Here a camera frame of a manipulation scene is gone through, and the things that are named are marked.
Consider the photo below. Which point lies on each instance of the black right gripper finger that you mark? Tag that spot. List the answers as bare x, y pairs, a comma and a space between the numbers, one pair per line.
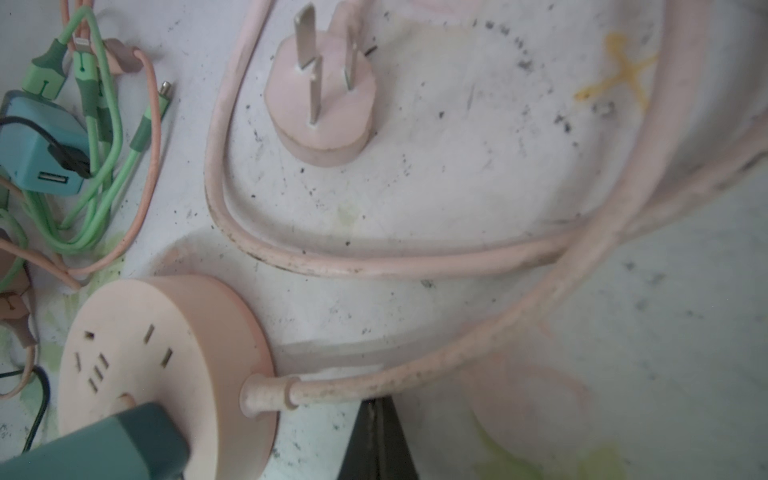
377, 449

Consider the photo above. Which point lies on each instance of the teal usb charger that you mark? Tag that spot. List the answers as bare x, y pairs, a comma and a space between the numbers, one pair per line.
139, 443
44, 148

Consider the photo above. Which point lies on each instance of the pink three-pin plug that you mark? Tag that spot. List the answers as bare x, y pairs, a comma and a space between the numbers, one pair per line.
321, 90

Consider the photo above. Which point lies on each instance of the pink round power socket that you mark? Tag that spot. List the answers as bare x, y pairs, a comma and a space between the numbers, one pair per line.
187, 343

